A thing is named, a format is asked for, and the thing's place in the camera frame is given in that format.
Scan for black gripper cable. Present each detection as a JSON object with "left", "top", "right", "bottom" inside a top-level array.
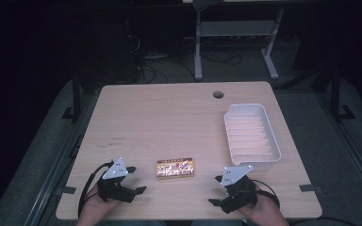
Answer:
[
  {"left": 250, "top": 178, "right": 281, "bottom": 210},
  {"left": 77, "top": 159, "right": 115, "bottom": 218}
]

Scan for white plastic ribbed tray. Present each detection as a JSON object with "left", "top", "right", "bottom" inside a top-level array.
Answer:
[{"left": 223, "top": 103, "right": 282, "bottom": 172}]

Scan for golden printed snack box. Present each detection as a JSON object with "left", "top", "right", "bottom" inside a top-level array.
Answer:
[{"left": 156, "top": 157, "right": 195, "bottom": 181}]

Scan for person's left hand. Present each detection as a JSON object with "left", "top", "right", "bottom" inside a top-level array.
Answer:
[{"left": 75, "top": 184, "right": 122, "bottom": 226}]

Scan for black metal stand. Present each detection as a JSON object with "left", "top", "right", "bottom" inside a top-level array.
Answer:
[
  {"left": 329, "top": 64, "right": 356, "bottom": 122},
  {"left": 61, "top": 77, "right": 83, "bottom": 124}
]

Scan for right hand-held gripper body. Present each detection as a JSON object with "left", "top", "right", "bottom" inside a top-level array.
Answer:
[{"left": 219, "top": 164, "right": 259, "bottom": 215}]

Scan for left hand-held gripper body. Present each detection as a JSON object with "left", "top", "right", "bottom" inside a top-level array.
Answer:
[{"left": 96, "top": 157, "right": 137, "bottom": 204}]

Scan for black floor cables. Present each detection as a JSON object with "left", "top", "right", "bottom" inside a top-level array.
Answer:
[{"left": 134, "top": 34, "right": 243, "bottom": 85}]

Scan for grey tape strip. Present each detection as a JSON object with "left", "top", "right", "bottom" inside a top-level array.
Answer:
[
  {"left": 299, "top": 184, "right": 323, "bottom": 193},
  {"left": 56, "top": 186, "right": 77, "bottom": 196}
]

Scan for person's right hand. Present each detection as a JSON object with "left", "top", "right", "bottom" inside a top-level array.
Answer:
[{"left": 238, "top": 186, "right": 290, "bottom": 226}]

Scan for white metal desk frame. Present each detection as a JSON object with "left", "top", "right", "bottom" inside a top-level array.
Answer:
[{"left": 193, "top": 0, "right": 286, "bottom": 81}]

